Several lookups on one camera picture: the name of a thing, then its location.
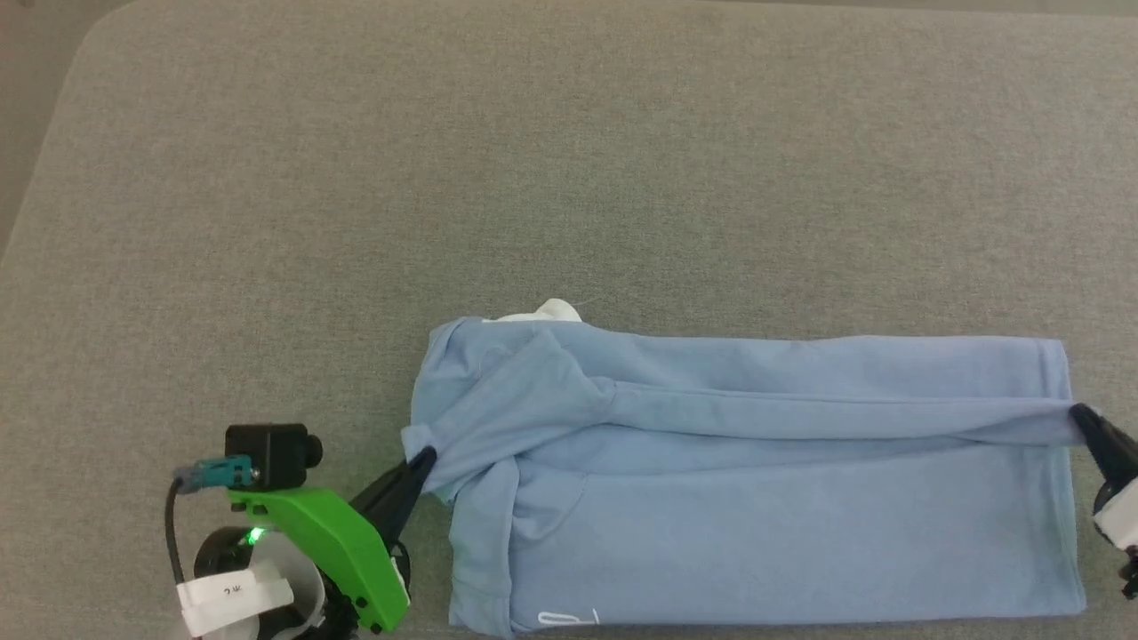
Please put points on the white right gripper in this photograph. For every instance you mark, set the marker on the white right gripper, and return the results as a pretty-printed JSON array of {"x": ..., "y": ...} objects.
[{"x": 1122, "y": 524}]

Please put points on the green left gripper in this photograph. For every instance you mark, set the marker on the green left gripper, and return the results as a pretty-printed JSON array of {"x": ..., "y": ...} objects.
[{"x": 338, "y": 551}]

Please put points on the light blue garment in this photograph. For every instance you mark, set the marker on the light blue garment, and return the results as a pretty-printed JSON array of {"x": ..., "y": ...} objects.
[{"x": 756, "y": 516}]

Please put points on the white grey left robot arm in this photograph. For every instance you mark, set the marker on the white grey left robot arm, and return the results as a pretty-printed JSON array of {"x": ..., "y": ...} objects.
[{"x": 240, "y": 596}]

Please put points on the grey fabric sofa seat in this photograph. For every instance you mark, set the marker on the grey fabric sofa seat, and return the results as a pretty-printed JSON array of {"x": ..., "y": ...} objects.
[{"x": 533, "y": 178}]

